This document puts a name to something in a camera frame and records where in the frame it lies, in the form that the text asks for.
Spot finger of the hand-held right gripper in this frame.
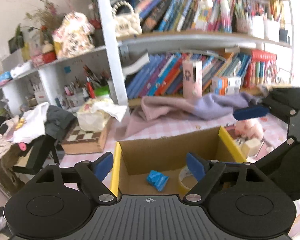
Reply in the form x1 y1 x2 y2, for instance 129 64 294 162
250 136 300 200
233 87 300 124

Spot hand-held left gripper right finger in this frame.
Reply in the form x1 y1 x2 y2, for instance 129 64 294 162
182 152 263 203

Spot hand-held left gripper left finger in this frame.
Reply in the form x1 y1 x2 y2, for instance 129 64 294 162
36 152 117 203

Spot yellow tape roll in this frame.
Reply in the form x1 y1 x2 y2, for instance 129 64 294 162
178 165 199 195

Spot yellow cardboard box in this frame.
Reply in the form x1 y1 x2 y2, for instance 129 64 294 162
110 126 248 198

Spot blue wrapper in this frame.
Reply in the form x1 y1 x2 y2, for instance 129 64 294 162
147 170 170 192

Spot pink pig plush toy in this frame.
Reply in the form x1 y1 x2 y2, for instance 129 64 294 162
234 119 264 140

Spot wooden chessboard box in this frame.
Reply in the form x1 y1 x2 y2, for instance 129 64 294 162
61 121 110 155

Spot small white charger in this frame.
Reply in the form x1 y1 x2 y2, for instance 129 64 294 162
241 138 262 158

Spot orange white small box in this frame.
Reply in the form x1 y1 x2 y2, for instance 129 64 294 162
211 76 242 95

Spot pink printed tablecloth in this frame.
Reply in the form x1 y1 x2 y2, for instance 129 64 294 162
57 110 300 240

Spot red boxed book set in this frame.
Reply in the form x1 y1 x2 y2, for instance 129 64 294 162
245 50 277 89

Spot cream floral cloth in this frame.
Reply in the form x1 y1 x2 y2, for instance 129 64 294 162
77 97 127 132

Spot dark grey garment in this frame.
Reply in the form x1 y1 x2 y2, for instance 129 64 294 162
44 105 77 139

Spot pink purple cloth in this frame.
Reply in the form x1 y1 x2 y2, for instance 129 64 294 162
115 92 259 140

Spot pink patterned carton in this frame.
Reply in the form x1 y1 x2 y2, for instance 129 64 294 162
182 60 203 98

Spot pens in holder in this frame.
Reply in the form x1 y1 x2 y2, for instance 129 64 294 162
84 65 110 99

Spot white printed shirt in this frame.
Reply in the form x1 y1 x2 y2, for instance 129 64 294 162
11 102 49 143

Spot white storage box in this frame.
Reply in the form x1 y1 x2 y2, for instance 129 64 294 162
236 15 280 42

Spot row of blue books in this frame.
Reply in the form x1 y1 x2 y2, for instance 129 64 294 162
126 52 252 99

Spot white bookshelf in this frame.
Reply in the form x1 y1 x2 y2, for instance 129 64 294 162
0 0 294 117

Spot row of colourful books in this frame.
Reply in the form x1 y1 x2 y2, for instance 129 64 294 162
135 0 237 33

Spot blue tissue packet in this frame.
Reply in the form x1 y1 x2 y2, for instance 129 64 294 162
0 72 13 85

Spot floral paper doll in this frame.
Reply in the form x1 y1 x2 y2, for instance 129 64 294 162
52 12 95 58

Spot white pearl handbag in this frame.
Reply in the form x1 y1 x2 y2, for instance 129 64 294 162
112 1 142 37

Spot dried flower bunch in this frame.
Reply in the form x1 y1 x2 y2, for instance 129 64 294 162
25 0 65 28

